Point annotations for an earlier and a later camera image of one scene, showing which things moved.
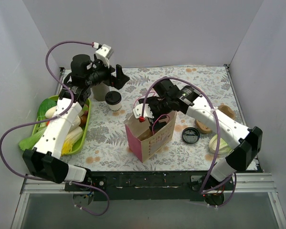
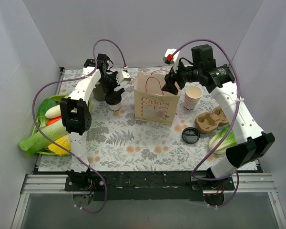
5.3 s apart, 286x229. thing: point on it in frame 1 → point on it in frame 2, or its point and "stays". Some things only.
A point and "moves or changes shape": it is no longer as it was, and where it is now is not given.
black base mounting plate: (150, 185) stays
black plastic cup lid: (113, 97) stays
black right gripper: (154, 114) → (173, 78)
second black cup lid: (190, 135) stays
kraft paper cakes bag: (143, 143) moves or changes shape
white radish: (49, 113) stays
